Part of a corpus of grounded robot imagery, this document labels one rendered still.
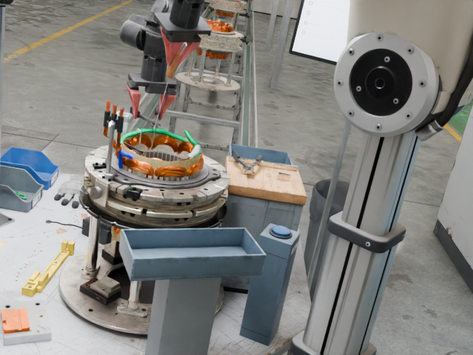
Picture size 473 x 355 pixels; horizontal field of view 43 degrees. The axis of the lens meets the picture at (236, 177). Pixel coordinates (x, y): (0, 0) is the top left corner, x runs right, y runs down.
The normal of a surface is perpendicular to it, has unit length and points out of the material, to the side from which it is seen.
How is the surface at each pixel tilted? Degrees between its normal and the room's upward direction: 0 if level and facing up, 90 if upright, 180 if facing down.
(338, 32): 83
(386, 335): 0
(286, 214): 90
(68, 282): 0
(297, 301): 0
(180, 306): 90
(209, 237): 90
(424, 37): 109
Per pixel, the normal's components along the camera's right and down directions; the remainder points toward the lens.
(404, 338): 0.17, -0.92
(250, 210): 0.03, 0.37
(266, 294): -0.36, 0.28
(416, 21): -0.63, 0.48
